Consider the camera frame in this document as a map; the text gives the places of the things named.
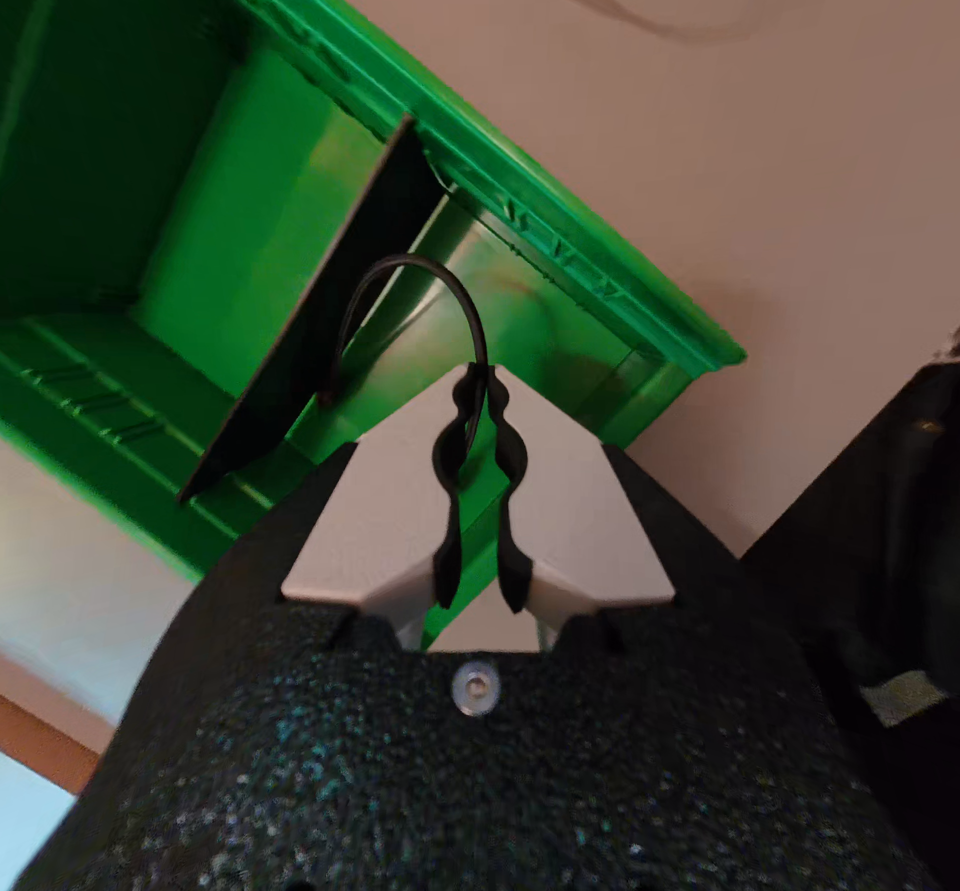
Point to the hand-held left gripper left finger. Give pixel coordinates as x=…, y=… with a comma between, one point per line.
x=375, y=516

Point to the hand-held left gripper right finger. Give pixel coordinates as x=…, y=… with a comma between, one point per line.
x=585, y=523

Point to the green plastic bin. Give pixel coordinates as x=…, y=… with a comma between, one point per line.
x=225, y=231

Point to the black bin divider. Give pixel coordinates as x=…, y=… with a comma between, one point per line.
x=300, y=381

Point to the dark cloth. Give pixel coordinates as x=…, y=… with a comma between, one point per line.
x=885, y=531

